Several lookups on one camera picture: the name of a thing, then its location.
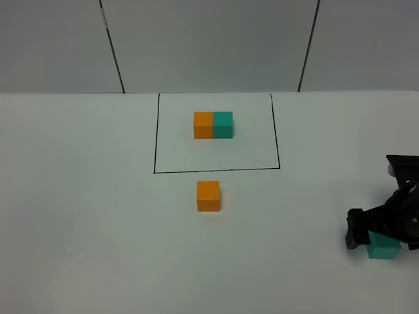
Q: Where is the loose orange cube block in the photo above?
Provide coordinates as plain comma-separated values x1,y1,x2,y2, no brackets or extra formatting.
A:
196,181,221,212

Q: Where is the template orange cube block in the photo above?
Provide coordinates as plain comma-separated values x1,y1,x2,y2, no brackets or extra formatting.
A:
193,111,213,139

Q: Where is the template teal cube block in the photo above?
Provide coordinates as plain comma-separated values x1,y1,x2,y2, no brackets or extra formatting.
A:
213,111,234,139

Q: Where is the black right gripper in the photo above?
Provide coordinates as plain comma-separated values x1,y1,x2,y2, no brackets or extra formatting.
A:
345,154,418,250

